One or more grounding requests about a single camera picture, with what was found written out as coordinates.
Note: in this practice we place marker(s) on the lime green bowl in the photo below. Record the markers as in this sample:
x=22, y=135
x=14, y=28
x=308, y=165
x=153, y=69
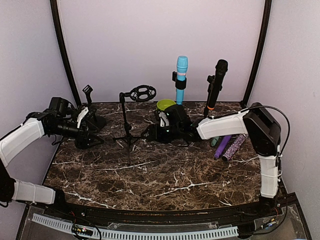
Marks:
x=162, y=104

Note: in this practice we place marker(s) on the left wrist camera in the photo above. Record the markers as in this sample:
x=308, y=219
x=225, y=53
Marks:
x=83, y=115

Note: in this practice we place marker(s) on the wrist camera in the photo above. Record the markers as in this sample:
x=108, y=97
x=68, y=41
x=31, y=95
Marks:
x=83, y=115
x=165, y=119

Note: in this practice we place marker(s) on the white slotted cable duct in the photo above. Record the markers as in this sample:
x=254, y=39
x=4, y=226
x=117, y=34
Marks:
x=118, y=231

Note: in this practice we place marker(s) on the rhinestone silver microphone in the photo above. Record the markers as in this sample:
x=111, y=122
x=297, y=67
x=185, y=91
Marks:
x=234, y=147

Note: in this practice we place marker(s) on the purple microphone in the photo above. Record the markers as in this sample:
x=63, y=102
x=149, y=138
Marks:
x=222, y=146

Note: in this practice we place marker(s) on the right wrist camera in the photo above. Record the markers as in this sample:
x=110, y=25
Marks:
x=165, y=119

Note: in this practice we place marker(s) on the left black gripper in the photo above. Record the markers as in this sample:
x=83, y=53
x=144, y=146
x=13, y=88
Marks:
x=85, y=139

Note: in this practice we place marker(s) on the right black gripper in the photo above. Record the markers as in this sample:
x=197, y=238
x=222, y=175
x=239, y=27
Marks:
x=154, y=134

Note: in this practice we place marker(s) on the light blue microphone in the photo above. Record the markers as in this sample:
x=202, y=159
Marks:
x=181, y=69

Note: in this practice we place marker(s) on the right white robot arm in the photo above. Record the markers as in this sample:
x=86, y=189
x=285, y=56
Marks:
x=256, y=121

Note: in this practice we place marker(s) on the mint green microphone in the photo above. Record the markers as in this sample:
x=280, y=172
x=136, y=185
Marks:
x=214, y=141

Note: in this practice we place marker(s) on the black round-base mic stand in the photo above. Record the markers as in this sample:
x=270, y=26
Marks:
x=179, y=84
x=78, y=144
x=99, y=121
x=214, y=88

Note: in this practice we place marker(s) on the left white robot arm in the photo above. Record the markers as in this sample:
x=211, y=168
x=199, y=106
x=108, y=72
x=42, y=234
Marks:
x=61, y=118

